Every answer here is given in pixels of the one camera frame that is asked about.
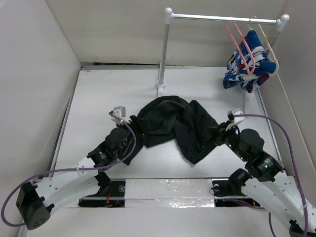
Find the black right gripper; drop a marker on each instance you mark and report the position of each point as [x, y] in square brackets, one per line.
[221, 131]

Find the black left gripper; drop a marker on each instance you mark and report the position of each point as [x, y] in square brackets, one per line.
[137, 126]

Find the black trousers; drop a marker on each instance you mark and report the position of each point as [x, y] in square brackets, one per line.
[188, 123]

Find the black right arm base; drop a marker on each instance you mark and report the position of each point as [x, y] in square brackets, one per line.
[225, 196]

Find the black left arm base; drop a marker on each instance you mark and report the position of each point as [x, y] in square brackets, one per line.
[114, 197]

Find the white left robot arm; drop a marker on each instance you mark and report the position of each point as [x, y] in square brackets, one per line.
[37, 202]

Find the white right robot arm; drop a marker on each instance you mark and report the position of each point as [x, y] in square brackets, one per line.
[264, 180]

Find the cream plastic hanger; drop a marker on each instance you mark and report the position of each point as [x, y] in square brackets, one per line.
[269, 51]

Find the blue patterned garment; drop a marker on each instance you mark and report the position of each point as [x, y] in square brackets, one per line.
[240, 69]

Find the white metal clothes rack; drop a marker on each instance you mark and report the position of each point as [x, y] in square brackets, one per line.
[169, 15]

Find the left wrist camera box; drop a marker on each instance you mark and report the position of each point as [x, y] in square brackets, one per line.
[118, 115]

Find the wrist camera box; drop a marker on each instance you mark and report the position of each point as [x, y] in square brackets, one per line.
[235, 117]
[118, 115]

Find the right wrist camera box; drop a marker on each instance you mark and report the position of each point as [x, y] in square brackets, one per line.
[235, 117]

